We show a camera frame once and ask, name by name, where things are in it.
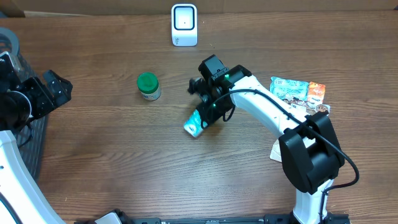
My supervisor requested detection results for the teal tissue packet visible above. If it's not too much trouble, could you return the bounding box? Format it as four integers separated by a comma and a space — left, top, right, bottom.
183, 110, 208, 138

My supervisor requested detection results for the green lid jar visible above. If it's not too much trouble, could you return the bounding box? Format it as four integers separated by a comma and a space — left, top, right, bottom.
137, 72, 161, 101

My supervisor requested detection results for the teal snack pack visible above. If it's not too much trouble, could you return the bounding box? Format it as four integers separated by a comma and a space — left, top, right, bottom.
270, 77, 309, 101

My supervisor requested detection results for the clear beige pouch bag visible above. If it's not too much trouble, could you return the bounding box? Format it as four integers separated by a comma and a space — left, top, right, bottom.
270, 97, 330, 162

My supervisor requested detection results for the small orange juice carton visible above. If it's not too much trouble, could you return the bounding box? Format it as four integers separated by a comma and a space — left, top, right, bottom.
307, 82, 326, 105

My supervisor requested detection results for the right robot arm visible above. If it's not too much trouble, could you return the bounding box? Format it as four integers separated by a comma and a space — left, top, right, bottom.
186, 55, 350, 223

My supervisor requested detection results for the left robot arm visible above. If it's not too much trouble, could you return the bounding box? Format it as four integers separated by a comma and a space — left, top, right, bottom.
1, 52, 73, 223

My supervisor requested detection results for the white barcode scanner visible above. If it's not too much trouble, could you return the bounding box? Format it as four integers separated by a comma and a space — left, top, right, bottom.
171, 3, 198, 47

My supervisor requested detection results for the dark plastic mesh basket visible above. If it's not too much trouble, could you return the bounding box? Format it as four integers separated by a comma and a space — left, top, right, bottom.
0, 26, 49, 183

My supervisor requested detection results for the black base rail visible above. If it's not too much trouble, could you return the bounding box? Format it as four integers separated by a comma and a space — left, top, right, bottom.
130, 213, 351, 224

